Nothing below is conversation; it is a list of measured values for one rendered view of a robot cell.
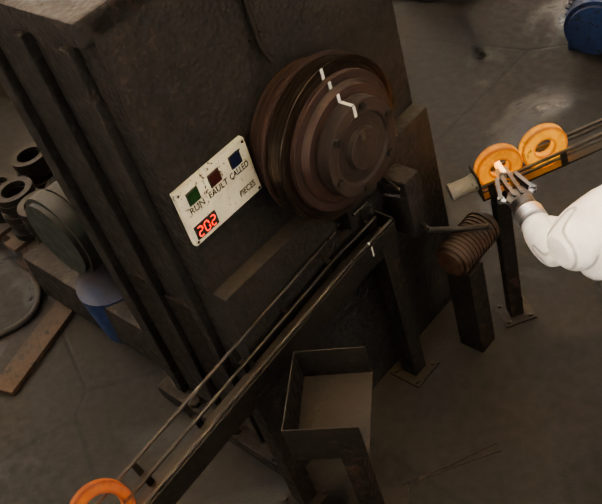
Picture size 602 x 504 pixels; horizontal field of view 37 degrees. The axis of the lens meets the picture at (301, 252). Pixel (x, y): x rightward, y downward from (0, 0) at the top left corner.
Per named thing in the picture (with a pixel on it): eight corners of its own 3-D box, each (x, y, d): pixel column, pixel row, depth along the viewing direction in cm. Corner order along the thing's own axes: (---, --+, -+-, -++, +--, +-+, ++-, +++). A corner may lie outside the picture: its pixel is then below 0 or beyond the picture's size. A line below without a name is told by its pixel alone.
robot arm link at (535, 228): (515, 239, 266) (556, 232, 268) (538, 276, 255) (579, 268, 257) (522, 212, 258) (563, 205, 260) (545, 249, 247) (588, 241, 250)
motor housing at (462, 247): (452, 347, 326) (430, 243, 290) (485, 307, 335) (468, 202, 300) (482, 361, 318) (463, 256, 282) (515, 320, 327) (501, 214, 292)
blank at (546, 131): (513, 135, 279) (517, 140, 276) (559, 114, 278) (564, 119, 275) (522, 170, 289) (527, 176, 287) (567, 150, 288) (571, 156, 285)
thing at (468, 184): (448, 194, 290) (444, 181, 286) (474, 182, 289) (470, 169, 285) (455, 205, 285) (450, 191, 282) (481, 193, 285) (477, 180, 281)
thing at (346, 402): (341, 562, 277) (280, 431, 229) (348, 487, 295) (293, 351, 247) (406, 561, 271) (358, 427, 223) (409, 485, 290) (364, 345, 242)
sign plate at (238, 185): (192, 244, 237) (168, 194, 225) (257, 185, 248) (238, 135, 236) (198, 247, 236) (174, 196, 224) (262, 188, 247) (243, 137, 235)
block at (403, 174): (391, 230, 296) (377, 175, 280) (405, 215, 299) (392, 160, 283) (417, 240, 289) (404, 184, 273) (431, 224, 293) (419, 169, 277)
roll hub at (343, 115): (330, 212, 245) (305, 132, 227) (391, 153, 257) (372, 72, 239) (345, 218, 242) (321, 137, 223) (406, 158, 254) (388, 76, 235)
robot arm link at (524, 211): (550, 228, 266) (541, 215, 270) (549, 207, 259) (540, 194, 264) (521, 238, 266) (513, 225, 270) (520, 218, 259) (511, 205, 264)
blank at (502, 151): (468, 155, 280) (472, 161, 277) (514, 134, 279) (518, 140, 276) (478, 190, 290) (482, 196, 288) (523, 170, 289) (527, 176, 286)
